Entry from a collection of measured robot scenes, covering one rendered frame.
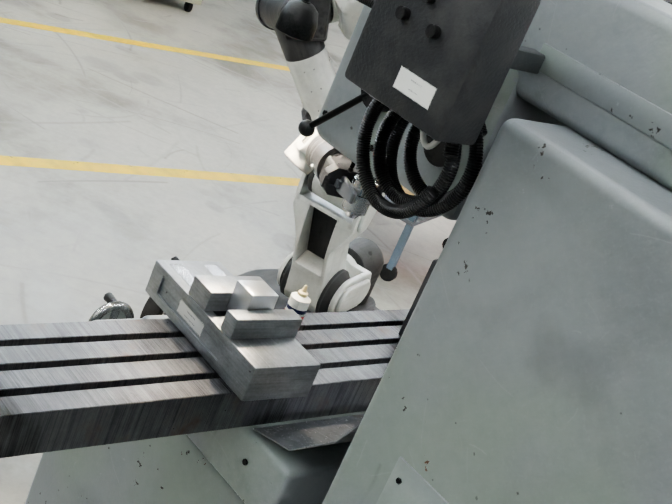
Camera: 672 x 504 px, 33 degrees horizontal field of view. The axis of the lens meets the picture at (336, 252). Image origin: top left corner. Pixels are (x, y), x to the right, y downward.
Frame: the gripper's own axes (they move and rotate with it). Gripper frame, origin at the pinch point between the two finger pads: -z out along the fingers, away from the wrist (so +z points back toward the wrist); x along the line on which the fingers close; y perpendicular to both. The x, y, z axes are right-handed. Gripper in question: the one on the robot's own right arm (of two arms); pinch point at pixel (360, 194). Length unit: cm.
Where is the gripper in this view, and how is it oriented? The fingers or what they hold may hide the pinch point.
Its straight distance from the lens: 204.7
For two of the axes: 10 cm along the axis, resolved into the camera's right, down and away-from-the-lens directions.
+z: -3.5, -5.0, 8.0
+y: -3.8, 8.5, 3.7
